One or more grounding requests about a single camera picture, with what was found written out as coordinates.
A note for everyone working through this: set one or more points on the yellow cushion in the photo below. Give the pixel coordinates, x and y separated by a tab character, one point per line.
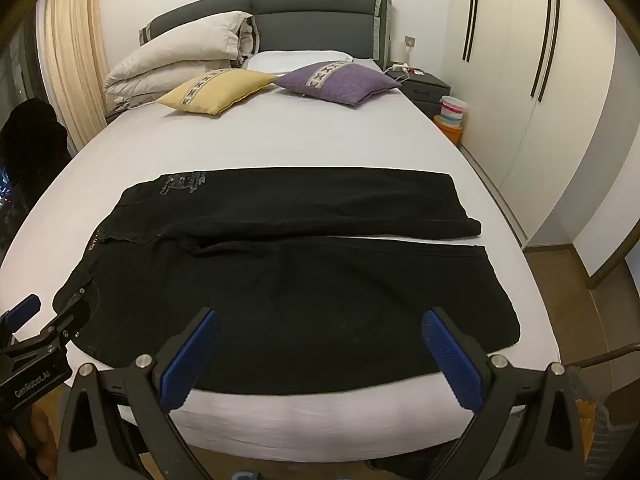
215	89

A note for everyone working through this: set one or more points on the stack of beige pillows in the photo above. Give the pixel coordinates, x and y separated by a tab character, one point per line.
180	55

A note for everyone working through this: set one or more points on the striped round container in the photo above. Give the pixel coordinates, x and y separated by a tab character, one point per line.
453	110

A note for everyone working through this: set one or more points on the black pants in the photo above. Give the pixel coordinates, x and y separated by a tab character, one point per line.
280	270

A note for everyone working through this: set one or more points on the white power strip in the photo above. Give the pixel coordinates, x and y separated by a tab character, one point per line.
397	67

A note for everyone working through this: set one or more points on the purple cushion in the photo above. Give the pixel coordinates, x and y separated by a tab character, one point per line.
335	81

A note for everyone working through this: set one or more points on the grey woven basket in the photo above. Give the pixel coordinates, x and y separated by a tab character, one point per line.
607	440

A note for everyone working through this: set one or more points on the white wardrobe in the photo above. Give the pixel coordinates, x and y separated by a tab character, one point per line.
525	75

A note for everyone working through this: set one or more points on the beige curtain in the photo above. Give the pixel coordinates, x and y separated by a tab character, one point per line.
75	60

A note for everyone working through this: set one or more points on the white bed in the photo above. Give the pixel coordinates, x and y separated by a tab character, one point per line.
325	130

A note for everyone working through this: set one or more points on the white pillow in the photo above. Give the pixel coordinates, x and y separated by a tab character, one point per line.
300	59

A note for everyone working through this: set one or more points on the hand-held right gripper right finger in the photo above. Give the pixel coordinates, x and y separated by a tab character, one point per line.
450	360

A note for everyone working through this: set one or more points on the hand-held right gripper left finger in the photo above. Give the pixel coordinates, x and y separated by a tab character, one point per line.
192	360

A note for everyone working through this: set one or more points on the dark chair back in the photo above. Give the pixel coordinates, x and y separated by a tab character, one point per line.
30	145

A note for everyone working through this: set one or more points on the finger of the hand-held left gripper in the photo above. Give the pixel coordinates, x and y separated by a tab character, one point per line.
67	317
25	306

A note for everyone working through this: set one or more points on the grey padded headboard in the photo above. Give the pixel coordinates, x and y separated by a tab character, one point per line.
310	15

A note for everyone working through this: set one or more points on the dark grey nightstand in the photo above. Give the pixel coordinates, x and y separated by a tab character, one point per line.
422	87

